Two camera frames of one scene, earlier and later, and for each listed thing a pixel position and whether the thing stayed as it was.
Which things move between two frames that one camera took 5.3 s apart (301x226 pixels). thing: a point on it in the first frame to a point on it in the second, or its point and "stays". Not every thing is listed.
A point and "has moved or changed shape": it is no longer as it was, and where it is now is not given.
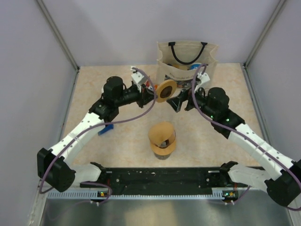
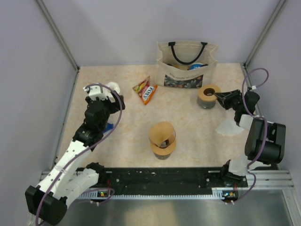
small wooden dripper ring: x=165 y=90 has moved or changed shape
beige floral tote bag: x=179 y=60 stays
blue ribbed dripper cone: x=107 y=127 stays
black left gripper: x=145 y=95 to x=115 y=106
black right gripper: x=176 y=102 to x=225 y=97
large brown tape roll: x=160 y=132 stays
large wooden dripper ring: x=163 y=151 stays
